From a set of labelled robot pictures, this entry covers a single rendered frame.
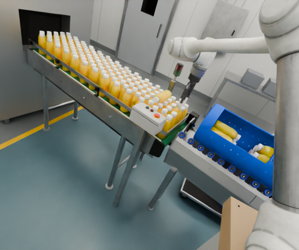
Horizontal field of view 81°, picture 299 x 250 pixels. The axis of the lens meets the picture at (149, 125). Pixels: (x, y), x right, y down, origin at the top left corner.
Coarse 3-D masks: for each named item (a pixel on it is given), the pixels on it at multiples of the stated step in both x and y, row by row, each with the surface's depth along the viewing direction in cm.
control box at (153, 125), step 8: (136, 104) 108; (144, 104) 111; (136, 112) 105; (144, 112) 103; (152, 112) 106; (136, 120) 107; (144, 120) 104; (152, 120) 100; (160, 120) 102; (144, 128) 106; (152, 128) 103; (160, 128) 107
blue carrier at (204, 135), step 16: (224, 112) 120; (208, 128) 105; (240, 128) 121; (256, 128) 112; (208, 144) 110; (224, 144) 103; (240, 144) 123; (256, 144) 119; (272, 144) 113; (240, 160) 101; (256, 160) 96; (272, 160) 93; (256, 176) 100; (272, 176) 94
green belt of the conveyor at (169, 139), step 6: (36, 48) 172; (60, 66) 158; (66, 72) 153; (78, 78) 151; (84, 84) 147; (108, 102) 137; (126, 114) 132; (180, 126) 141; (174, 132) 132; (168, 138) 124; (174, 138) 133
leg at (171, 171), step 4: (172, 168) 141; (168, 172) 142; (172, 172) 140; (168, 176) 144; (172, 176) 141; (164, 180) 148; (168, 180) 145; (164, 184) 150; (160, 188) 154; (164, 188) 152; (156, 192) 159; (160, 192) 156; (156, 196) 161; (152, 200) 167; (156, 200) 163; (152, 204) 169; (148, 208) 174; (152, 208) 175
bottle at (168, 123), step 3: (168, 120) 113; (171, 120) 114; (165, 123) 114; (168, 123) 113; (171, 123) 115; (165, 126) 115; (168, 126) 115; (165, 129) 116; (168, 129) 117; (159, 132) 119; (159, 135) 120; (162, 135) 119; (162, 138) 121
